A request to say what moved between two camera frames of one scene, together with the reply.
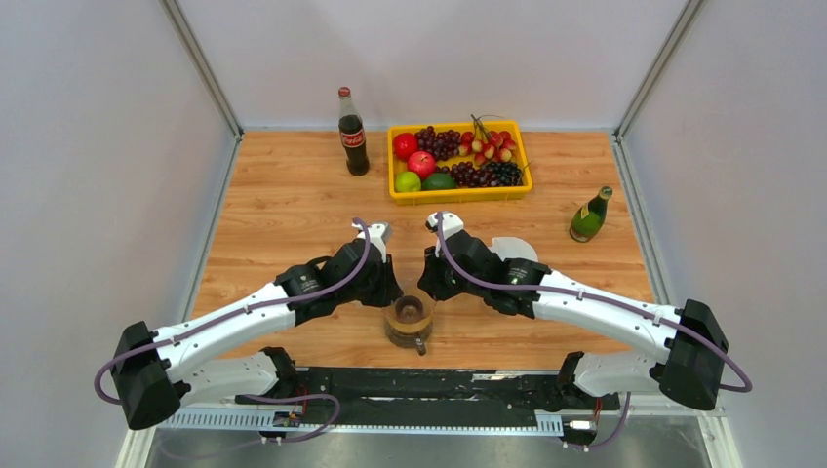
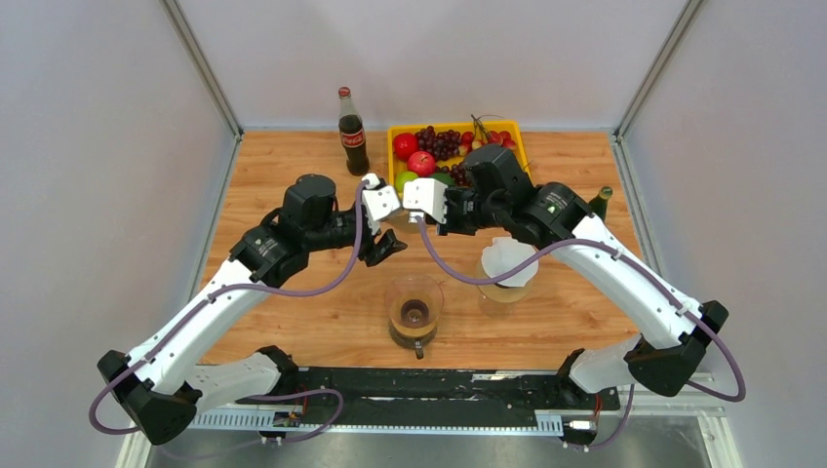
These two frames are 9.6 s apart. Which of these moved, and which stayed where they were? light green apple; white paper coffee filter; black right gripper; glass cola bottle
Moved: black right gripper
Stayed: glass cola bottle; white paper coffee filter; light green apple
